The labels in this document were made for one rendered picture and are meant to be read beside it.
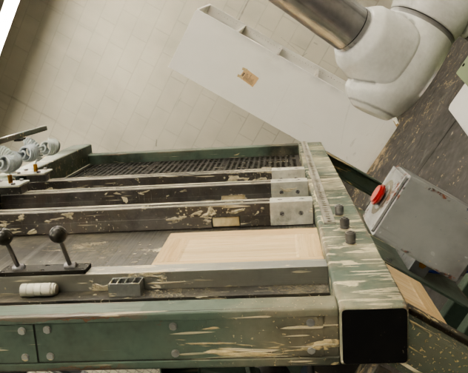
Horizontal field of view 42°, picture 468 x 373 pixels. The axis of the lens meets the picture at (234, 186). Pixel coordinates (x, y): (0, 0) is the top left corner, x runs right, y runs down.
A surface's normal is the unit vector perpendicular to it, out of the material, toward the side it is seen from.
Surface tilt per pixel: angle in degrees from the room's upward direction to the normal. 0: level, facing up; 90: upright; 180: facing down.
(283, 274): 90
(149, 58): 90
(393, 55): 107
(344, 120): 90
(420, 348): 90
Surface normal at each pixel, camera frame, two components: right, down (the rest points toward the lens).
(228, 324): -0.07, 0.20
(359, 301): -0.06, -0.98
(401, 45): 0.28, 0.14
